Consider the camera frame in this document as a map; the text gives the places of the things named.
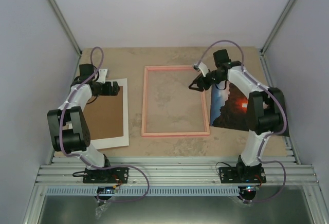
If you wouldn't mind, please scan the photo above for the sunset landscape photo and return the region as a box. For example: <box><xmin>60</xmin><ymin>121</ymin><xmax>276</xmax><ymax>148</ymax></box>
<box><xmin>209</xmin><ymin>81</ymin><xmax>290</xmax><ymax>137</ymax></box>

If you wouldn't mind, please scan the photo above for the grey slotted cable duct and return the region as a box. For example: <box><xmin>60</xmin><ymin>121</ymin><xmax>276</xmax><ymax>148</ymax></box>
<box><xmin>46</xmin><ymin>186</ymin><xmax>240</xmax><ymax>197</ymax></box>

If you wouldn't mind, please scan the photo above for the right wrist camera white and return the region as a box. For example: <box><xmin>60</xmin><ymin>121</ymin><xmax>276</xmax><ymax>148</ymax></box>
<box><xmin>193</xmin><ymin>62</ymin><xmax>210</xmax><ymax>77</ymax></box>

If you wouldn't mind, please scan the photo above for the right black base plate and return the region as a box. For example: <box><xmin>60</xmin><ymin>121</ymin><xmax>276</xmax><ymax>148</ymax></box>
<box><xmin>216</xmin><ymin>162</ymin><xmax>267</xmax><ymax>184</ymax></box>

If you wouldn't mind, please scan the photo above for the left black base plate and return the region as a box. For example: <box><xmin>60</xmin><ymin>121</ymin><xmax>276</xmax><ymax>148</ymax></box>
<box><xmin>72</xmin><ymin>167</ymin><xmax>129</xmax><ymax>184</ymax></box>

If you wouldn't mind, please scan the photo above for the brown cardboard backing board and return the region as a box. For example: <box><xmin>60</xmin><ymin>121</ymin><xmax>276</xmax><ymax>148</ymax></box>
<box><xmin>83</xmin><ymin>90</ymin><xmax>123</xmax><ymax>140</ymax></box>

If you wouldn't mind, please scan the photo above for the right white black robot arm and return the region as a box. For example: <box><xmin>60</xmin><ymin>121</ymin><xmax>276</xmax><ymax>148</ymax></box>
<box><xmin>189</xmin><ymin>49</ymin><xmax>287</xmax><ymax>183</ymax></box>

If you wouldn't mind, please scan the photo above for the aluminium rail base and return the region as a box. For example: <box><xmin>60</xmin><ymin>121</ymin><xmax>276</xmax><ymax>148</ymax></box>
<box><xmin>24</xmin><ymin>47</ymin><xmax>328</xmax><ymax>223</ymax></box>

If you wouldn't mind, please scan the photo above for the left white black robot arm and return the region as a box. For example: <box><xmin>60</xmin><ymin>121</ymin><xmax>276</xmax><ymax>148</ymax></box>
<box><xmin>47</xmin><ymin>64</ymin><xmax>120</xmax><ymax>183</ymax></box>

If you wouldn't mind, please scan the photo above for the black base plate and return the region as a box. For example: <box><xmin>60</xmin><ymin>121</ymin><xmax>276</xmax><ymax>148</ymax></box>
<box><xmin>216</xmin><ymin>162</ymin><xmax>267</xmax><ymax>184</ymax></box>
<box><xmin>72</xmin><ymin>167</ymin><xmax>129</xmax><ymax>184</ymax></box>

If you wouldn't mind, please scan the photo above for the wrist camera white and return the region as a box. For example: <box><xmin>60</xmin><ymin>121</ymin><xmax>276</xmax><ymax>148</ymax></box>
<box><xmin>193</xmin><ymin>62</ymin><xmax>210</xmax><ymax>77</ymax></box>
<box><xmin>96</xmin><ymin>69</ymin><xmax>108</xmax><ymax>83</ymax></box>

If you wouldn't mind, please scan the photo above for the pink wooden picture frame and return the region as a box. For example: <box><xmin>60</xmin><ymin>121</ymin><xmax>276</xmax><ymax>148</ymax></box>
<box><xmin>141</xmin><ymin>65</ymin><xmax>210</xmax><ymax>137</ymax></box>

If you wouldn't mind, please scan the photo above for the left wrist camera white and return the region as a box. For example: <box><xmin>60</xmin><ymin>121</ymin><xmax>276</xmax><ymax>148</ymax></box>
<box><xmin>96</xmin><ymin>69</ymin><xmax>108</xmax><ymax>83</ymax></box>

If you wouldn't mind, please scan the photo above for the white mat board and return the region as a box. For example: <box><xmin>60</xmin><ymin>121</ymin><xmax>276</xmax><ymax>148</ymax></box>
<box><xmin>91</xmin><ymin>79</ymin><xmax>129</xmax><ymax>150</ymax></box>

